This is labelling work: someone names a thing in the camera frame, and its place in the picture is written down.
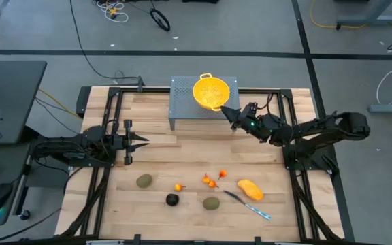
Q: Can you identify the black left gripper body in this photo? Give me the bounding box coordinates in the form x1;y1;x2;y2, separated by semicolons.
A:
110;118;134;167

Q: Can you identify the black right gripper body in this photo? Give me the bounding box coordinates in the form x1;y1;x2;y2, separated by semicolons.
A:
231;102;272;137

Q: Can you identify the yellow plastic colander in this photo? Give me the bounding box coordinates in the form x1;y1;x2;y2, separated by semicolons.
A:
192;73;231;112

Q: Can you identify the brown-green kiwi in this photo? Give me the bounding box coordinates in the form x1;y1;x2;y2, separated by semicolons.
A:
202;196;221;211
135;174;154;189

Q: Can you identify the dark plum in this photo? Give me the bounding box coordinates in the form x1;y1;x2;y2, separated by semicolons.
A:
165;193;180;207

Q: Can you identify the yellow mango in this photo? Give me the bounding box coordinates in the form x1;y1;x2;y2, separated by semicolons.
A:
237;178;265;201

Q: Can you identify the knife with blue patterned handle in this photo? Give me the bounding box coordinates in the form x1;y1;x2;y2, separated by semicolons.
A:
223;190;272;221

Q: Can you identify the grey perforated metal stand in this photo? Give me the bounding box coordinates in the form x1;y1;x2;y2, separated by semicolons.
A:
168;76;241;132

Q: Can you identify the black desk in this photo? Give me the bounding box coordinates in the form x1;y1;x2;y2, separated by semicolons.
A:
0;60;48;146

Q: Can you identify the grey side table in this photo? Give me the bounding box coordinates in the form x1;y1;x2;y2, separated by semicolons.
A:
0;142;35;226

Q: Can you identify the grey desk foot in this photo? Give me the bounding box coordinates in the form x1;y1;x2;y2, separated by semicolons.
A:
367;103;392;114
335;0;392;31

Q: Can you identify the black aluminium rig frame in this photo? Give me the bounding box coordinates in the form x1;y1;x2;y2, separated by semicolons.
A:
54;86;356;245

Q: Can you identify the thin yellow cable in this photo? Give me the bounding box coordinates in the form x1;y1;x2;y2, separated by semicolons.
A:
38;88;83;120

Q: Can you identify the black cable coil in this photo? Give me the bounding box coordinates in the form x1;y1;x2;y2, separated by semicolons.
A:
149;7;172;33

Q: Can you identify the long black floor cable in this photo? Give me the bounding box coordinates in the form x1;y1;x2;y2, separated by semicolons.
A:
69;0;142;82

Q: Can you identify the yellow floor cable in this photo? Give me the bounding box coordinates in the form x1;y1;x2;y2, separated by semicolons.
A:
310;0;392;41

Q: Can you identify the white cable bundle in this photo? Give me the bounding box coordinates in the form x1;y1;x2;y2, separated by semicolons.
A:
92;0;129;24

